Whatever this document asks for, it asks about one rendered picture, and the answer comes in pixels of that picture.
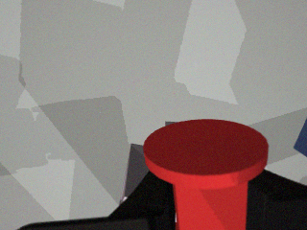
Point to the red and grey crank handle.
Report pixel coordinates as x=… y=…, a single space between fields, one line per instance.
x=209 y=162

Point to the blue post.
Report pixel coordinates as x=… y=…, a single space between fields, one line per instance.
x=301 y=142

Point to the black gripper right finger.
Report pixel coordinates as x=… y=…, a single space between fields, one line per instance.
x=276 y=203

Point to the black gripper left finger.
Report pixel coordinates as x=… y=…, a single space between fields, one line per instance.
x=151 y=206

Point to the grey rectangular block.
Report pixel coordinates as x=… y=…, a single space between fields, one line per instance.
x=135 y=171

